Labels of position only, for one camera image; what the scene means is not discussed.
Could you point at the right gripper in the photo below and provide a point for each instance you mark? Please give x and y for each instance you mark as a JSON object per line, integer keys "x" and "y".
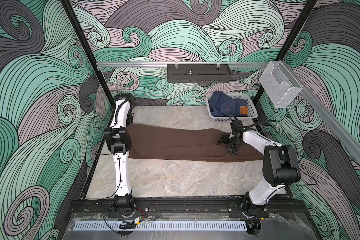
{"x": 223, "y": 139}

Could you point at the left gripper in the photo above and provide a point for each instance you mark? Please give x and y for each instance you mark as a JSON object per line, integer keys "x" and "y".
{"x": 129, "y": 121}

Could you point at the brown trousers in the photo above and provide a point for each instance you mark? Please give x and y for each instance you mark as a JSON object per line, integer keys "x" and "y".
{"x": 149, "y": 142}

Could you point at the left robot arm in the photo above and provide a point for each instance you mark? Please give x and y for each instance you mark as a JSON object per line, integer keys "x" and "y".
{"x": 119, "y": 144}

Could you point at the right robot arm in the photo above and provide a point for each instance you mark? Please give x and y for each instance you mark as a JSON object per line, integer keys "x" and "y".
{"x": 280, "y": 164}

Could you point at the white plastic basket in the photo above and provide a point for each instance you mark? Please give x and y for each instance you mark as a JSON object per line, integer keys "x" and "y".
{"x": 252, "y": 112}

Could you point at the blue jeans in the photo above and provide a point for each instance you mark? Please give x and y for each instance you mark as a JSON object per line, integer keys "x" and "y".
{"x": 221, "y": 105}

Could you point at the black perforated metal tray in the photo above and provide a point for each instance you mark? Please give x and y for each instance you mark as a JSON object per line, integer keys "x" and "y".
{"x": 199, "y": 74}

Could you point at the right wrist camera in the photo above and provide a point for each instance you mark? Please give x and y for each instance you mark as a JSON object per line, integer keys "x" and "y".
{"x": 237, "y": 126}

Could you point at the white mesh wall holder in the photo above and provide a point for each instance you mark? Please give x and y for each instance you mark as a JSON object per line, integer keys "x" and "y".
{"x": 280, "y": 83}

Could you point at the aluminium rail back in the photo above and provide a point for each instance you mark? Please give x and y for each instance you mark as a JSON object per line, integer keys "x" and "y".
{"x": 154, "y": 64}

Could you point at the aluminium rail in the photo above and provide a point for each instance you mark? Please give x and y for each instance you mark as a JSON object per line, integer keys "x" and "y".
{"x": 154, "y": 64}
{"x": 316, "y": 93}

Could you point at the white slotted cable duct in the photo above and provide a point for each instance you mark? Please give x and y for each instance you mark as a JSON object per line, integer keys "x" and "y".
{"x": 164, "y": 226}

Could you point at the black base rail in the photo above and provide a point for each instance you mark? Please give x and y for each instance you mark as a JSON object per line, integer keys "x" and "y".
{"x": 232, "y": 206}

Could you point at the aluminium rail right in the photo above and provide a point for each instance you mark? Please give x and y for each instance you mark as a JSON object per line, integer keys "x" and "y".
{"x": 316, "y": 93}

